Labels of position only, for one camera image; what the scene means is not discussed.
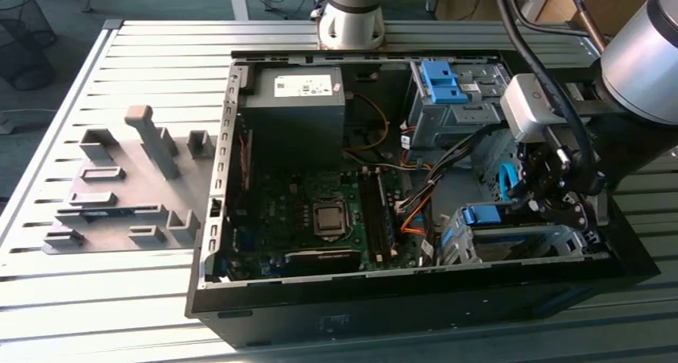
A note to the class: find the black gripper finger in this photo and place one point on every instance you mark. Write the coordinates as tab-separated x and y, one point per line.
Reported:
574	212
546	176

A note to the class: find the hard disk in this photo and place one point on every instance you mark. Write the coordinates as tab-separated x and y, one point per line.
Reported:
482	215

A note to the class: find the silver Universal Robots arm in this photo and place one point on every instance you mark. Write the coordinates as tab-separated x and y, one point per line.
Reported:
646	61

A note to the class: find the metal disk bay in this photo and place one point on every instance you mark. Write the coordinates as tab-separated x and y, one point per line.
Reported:
519	232

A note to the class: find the metal drive cage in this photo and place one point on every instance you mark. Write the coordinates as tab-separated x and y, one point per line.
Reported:
466	117

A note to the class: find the blue drive latch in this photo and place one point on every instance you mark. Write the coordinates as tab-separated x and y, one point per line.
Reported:
442	85

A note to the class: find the black RAM stick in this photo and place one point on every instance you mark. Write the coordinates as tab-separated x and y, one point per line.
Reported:
371	212
386	216

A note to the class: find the brown wooden cabinet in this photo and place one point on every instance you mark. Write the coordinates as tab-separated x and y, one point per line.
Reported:
619	1

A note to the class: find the CPU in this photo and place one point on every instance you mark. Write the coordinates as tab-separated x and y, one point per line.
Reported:
330	219

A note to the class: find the CPU socket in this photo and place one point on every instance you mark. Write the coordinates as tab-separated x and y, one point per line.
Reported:
313	220

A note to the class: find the black open PC case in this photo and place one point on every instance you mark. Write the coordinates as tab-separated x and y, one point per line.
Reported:
371	311

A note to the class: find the black graphics card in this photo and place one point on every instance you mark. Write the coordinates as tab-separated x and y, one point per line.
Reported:
323	261

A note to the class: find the grey power supply unit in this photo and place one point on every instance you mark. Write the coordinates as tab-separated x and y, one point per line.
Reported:
296	124

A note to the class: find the green motherboard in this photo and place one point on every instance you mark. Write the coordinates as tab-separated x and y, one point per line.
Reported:
275	220

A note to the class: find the white-framed wooden desk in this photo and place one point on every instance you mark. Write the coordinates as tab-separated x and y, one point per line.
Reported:
239	5

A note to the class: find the grey parts rack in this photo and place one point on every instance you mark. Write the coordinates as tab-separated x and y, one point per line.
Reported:
127	192

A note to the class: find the green RAM stick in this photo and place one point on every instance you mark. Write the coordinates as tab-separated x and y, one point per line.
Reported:
103	214

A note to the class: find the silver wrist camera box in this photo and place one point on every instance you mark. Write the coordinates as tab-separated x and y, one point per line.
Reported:
530	105

